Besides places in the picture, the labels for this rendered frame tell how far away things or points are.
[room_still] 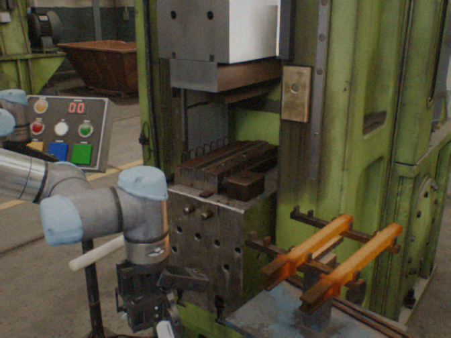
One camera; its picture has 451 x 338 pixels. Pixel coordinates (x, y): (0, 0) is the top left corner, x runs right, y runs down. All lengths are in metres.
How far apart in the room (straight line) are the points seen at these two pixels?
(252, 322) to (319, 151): 0.57
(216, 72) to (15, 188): 0.86
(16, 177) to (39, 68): 5.93
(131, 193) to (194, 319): 1.19
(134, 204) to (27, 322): 2.01
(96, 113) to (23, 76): 4.58
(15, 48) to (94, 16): 4.90
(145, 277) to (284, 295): 0.70
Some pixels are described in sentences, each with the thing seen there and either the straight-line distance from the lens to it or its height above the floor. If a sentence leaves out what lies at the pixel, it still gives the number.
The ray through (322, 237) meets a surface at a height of 0.99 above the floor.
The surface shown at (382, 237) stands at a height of 0.99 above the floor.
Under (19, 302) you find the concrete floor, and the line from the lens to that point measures 2.87.
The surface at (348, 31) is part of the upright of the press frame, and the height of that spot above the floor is 1.47.
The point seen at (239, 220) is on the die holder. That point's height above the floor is 0.88.
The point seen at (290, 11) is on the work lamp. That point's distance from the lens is 1.47.
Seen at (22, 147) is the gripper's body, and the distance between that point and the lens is 1.61.
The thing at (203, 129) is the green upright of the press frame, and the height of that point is 1.06.
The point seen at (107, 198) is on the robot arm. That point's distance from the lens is 0.72.
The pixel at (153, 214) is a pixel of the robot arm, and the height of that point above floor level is 1.23.
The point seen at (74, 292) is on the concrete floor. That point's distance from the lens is 2.84.
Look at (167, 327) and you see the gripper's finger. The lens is 0.86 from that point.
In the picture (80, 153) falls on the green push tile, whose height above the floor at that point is 1.01.
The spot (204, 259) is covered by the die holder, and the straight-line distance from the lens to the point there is 1.68.
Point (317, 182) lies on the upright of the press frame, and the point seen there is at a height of 0.99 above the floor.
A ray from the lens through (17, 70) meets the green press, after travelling 6.35.
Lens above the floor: 1.54
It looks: 20 degrees down
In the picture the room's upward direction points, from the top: straight up
